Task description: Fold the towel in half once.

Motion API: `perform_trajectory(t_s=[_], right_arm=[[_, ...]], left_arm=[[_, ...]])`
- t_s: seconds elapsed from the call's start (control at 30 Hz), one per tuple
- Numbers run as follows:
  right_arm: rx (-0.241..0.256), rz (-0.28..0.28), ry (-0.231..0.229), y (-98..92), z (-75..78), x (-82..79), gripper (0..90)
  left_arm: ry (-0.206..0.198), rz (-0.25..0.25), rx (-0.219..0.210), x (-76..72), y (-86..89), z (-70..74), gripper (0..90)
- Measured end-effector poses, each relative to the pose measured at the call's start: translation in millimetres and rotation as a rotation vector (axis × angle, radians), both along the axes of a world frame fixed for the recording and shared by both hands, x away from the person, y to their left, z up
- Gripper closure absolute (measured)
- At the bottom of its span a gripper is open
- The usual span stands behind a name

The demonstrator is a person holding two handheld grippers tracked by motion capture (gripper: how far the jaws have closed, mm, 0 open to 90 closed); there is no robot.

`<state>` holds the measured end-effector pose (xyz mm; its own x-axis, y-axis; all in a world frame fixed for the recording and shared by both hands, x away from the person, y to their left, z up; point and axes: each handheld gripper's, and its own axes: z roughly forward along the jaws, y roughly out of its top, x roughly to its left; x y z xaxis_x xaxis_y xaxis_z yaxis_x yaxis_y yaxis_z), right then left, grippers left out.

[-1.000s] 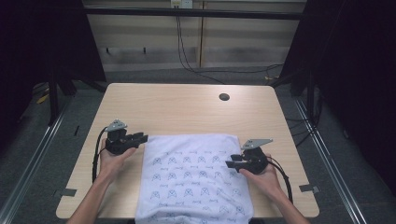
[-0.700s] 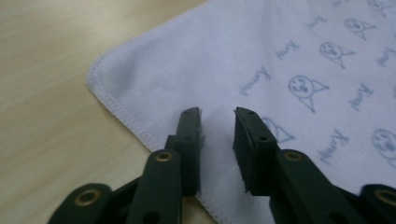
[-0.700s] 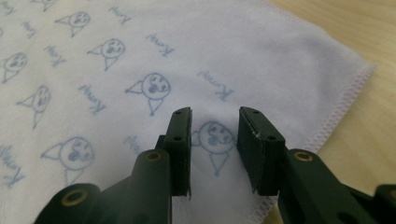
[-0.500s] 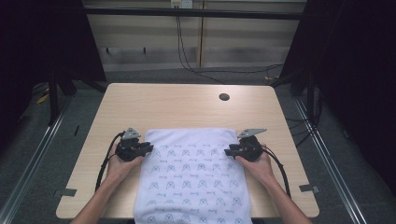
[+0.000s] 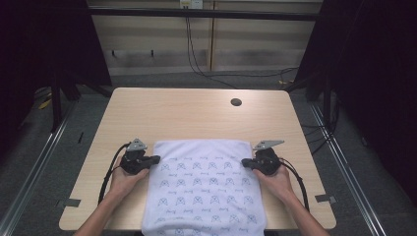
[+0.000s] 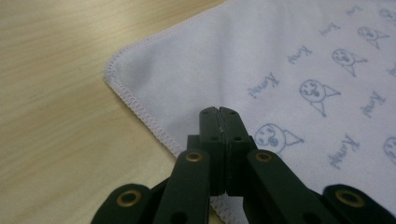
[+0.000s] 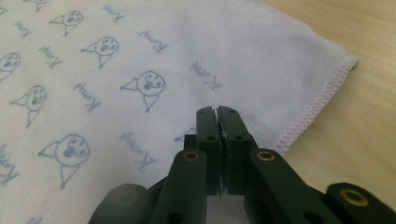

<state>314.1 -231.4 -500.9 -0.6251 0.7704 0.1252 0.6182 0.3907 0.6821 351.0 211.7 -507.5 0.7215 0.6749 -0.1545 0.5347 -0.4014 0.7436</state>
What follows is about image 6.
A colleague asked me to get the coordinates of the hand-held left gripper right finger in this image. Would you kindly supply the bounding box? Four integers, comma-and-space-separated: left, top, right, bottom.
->
219, 106, 258, 198

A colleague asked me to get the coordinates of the lavender printed towel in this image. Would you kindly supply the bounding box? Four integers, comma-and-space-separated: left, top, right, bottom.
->
104, 0, 396, 224

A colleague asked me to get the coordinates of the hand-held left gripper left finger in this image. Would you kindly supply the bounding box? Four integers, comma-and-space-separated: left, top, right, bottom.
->
186, 105, 226, 197

